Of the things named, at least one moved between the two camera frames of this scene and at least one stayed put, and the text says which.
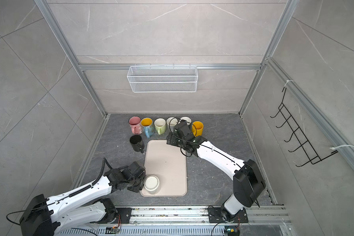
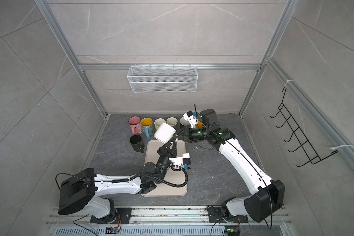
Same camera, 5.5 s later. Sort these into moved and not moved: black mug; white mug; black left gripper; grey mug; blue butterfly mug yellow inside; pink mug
Moved: white mug; black left gripper
Not moved: pink mug; grey mug; blue butterfly mug yellow inside; black mug
